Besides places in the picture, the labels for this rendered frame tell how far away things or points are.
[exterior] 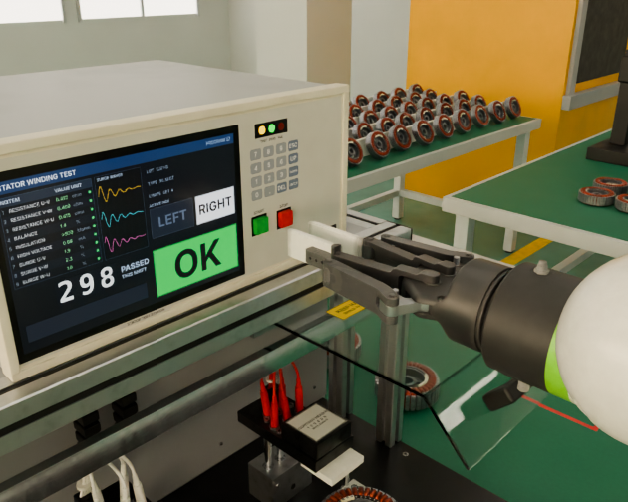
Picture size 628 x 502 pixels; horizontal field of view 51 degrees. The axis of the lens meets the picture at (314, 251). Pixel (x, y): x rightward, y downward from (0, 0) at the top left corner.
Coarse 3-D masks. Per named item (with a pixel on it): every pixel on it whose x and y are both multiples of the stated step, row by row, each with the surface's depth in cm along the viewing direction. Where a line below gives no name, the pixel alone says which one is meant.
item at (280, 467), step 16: (272, 448) 92; (256, 464) 89; (272, 464) 89; (288, 464) 89; (256, 480) 89; (272, 480) 87; (288, 480) 89; (304, 480) 92; (256, 496) 91; (272, 496) 88; (288, 496) 90
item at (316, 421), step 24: (312, 408) 85; (264, 432) 85; (288, 432) 82; (312, 432) 80; (336, 432) 81; (264, 456) 88; (312, 456) 80; (336, 456) 82; (360, 456) 82; (336, 480) 79
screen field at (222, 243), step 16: (192, 240) 67; (208, 240) 68; (224, 240) 70; (160, 256) 64; (176, 256) 66; (192, 256) 67; (208, 256) 69; (224, 256) 70; (160, 272) 65; (176, 272) 66; (192, 272) 68; (208, 272) 69; (160, 288) 65; (176, 288) 67
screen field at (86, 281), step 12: (84, 276) 59; (96, 276) 60; (108, 276) 60; (60, 288) 57; (72, 288) 58; (84, 288) 59; (96, 288) 60; (108, 288) 61; (60, 300) 58; (72, 300) 58
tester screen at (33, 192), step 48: (192, 144) 63; (0, 192) 51; (48, 192) 54; (96, 192) 57; (144, 192) 61; (192, 192) 65; (48, 240) 55; (96, 240) 59; (144, 240) 62; (48, 288) 56; (48, 336) 58
